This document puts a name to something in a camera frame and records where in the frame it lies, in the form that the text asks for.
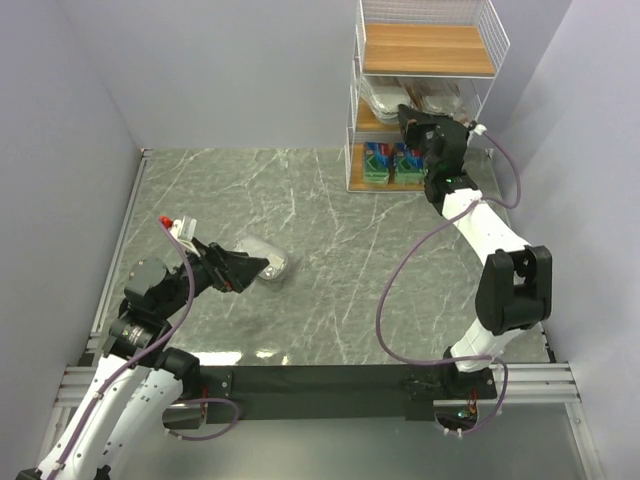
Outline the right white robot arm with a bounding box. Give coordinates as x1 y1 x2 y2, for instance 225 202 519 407
398 104 553 394

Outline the blue green sponge pack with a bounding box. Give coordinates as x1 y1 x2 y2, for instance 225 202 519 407
392 143 424 185
362 142 392 184

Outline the aluminium rail frame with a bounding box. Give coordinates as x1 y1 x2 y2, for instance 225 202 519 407
54 147 584 406

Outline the white wire wooden shelf rack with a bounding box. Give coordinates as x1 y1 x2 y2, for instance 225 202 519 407
344 1 510 192

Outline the silver sponge pack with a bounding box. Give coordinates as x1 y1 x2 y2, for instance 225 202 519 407
361 77 411 124
237 234 289 283
411 78 469 123

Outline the silver sponge pack top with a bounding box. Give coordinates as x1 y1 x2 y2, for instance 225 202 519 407
361 77 411 124

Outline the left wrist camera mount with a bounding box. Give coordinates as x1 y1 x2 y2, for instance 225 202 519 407
158 216 197 254

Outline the purple cable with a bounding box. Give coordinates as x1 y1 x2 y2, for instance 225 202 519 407
374 130 523 441
29 219 241 480

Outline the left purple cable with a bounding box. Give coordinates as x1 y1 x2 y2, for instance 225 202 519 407
29 219 241 480

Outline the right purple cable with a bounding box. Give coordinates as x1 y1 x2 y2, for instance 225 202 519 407
374 130 523 441

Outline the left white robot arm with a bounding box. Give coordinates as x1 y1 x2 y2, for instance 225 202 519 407
17 241 269 479

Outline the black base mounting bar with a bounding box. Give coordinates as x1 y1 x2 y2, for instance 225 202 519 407
199 363 451 425

